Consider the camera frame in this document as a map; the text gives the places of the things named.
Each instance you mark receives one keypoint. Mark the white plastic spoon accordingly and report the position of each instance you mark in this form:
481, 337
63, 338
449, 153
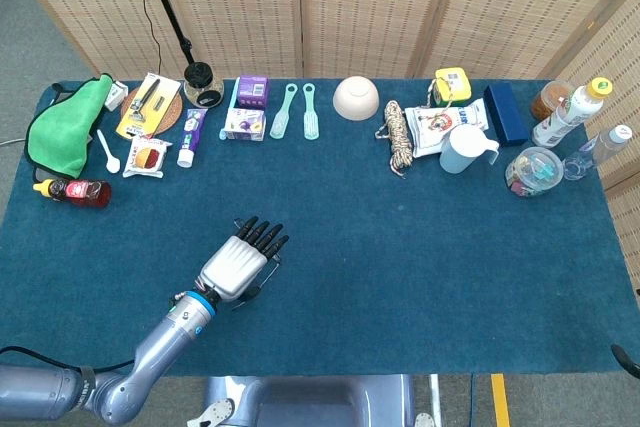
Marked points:
113, 165

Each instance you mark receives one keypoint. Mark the white snack packet red print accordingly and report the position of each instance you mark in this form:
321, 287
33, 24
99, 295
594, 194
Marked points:
147, 157

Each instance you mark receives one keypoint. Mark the red sauce bottle yellow cap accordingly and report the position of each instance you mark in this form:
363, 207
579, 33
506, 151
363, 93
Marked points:
85, 193

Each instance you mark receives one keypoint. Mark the glass jar with black lid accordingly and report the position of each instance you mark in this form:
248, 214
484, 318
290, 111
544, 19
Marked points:
202, 87

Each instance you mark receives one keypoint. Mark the clear plastic water bottle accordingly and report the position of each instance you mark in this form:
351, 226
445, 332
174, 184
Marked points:
595, 149

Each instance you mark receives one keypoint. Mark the cream upturned bowl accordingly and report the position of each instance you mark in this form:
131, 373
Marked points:
355, 99

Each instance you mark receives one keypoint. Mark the yellow green lidded box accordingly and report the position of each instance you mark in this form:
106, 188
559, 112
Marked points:
452, 87

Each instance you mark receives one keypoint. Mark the purple cardboard box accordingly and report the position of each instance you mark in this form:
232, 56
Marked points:
252, 92

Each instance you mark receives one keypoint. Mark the clear jar of coloured clips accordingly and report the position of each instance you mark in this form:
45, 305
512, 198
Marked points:
532, 172

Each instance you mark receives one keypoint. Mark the clear jar with brown contents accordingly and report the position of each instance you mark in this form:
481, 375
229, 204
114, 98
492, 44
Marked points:
547, 102

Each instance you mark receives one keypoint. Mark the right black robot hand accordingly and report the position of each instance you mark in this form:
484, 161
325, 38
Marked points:
625, 358

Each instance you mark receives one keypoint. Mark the thin metal frame eyeglasses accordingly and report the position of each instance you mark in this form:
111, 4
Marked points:
271, 270

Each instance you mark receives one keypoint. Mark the purple toothpaste tube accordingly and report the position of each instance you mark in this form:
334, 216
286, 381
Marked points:
192, 132

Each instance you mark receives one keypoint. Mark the yellow floor tape strip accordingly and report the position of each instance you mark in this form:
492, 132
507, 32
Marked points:
500, 402

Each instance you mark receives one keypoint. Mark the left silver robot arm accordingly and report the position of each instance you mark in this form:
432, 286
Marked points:
160, 347

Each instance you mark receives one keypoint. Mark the round woven coaster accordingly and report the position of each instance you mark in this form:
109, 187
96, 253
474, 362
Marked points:
175, 114

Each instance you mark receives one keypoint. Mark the razor on yellow card pack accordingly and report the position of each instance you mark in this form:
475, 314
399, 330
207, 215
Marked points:
150, 107

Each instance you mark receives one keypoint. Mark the white carton with purple print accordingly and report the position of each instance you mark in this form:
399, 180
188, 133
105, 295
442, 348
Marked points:
245, 124

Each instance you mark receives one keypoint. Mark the woven bamboo folding screen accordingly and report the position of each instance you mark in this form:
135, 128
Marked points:
365, 7

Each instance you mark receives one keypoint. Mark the black stand pole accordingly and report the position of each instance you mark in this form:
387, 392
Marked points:
167, 7

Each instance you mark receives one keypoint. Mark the mint green scrub brush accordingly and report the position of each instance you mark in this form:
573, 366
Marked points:
310, 124
279, 124

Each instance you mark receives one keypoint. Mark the small white cardboard box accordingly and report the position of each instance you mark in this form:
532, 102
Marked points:
116, 96

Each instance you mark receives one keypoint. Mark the dark blue rectangular box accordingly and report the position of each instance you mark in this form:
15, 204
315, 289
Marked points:
507, 117

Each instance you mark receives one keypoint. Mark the green microfiber cloth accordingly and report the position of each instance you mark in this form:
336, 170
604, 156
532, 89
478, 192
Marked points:
60, 132

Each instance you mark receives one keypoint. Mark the drink bottle with yellow cap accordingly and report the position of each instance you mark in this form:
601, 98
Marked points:
565, 119

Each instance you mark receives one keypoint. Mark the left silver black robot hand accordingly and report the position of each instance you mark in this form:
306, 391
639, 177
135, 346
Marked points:
235, 267

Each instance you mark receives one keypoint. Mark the white printed plastic bag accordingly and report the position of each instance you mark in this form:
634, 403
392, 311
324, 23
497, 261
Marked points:
430, 127

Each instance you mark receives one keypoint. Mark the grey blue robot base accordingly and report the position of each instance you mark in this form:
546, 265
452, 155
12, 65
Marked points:
310, 402

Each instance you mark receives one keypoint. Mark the pale blue plastic pitcher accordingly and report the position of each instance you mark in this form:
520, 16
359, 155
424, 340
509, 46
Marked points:
462, 152

